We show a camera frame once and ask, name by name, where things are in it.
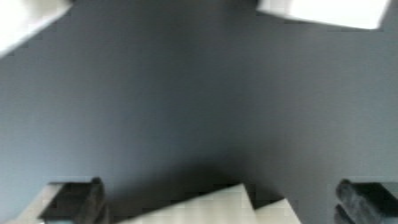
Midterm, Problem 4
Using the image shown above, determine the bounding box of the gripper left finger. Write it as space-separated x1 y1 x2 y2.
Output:
22 177 109 224

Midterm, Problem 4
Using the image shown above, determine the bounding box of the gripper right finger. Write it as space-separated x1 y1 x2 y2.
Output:
333 179 398 224

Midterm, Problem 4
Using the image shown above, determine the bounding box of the white square table top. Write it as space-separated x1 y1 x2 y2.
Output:
115 184 301 224

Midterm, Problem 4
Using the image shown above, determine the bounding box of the white leg far left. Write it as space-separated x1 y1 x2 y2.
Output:
0 0 72 58

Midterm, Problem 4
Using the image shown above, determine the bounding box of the white leg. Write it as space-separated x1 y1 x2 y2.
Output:
257 0 392 30
0 0 72 58

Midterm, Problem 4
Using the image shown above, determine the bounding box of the white leg centre left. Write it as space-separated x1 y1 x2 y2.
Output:
257 0 392 30

